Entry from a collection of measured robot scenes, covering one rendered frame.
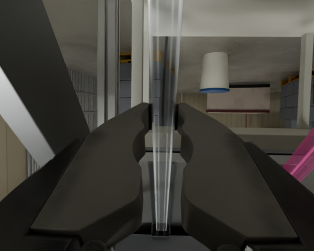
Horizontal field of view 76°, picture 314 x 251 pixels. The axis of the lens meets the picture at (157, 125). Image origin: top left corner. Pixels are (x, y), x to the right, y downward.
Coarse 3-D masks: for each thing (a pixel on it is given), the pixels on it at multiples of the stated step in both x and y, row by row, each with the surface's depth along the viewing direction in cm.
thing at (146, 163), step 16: (144, 160) 18; (176, 160) 17; (144, 176) 19; (176, 176) 19; (144, 192) 22; (176, 192) 21; (144, 208) 25; (176, 208) 24; (144, 224) 29; (176, 224) 28
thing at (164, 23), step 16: (160, 0) 8; (176, 0) 8; (160, 16) 8; (176, 16) 8; (160, 32) 8; (176, 32) 8; (160, 48) 9; (176, 48) 9; (160, 64) 9; (176, 64) 9; (160, 80) 10; (176, 80) 10; (160, 96) 11; (160, 112) 12; (160, 128) 13; (160, 144) 14; (160, 160) 15; (160, 176) 17; (160, 192) 19; (160, 208) 22; (160, 224) 25
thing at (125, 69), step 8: (120, 56) 323; (120, 64) 314; (128, 64) 311; (120, 72) 315; (128, 72) 311; (120, 80) 317; (128, 80) 312; (120, 88) 316; (128, 88) 313; (120, 96) 317; (128, 96) 313; (120, 104) 317; (128, 104) 313; (120, 112) 318
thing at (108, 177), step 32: (96, 128) 9; (128, 128) 9; (96, 160) 7; (128, 160) 7; (64, 192) 6; (96, 192) 6; (128, 192) 6; (32, 224) 5; (64, 224) 5; (96, 224) 5; (128, 224) 6
